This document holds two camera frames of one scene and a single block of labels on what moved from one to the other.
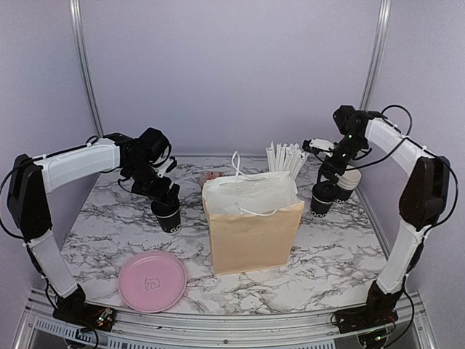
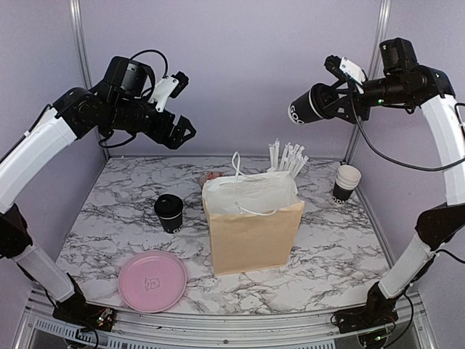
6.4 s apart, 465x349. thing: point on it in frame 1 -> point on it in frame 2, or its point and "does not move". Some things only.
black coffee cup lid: [325, 192] -> [322, 94]
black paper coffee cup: [171, 225] does not move
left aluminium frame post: [79, 34] does not move
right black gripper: [325, 169] -> [349, 105]
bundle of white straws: [287, 158] does not move
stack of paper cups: [347, 182] does not move
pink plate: [152, 281] does not move
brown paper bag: [255, 219] does not move
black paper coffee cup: [319, 209] -> [317, 103]
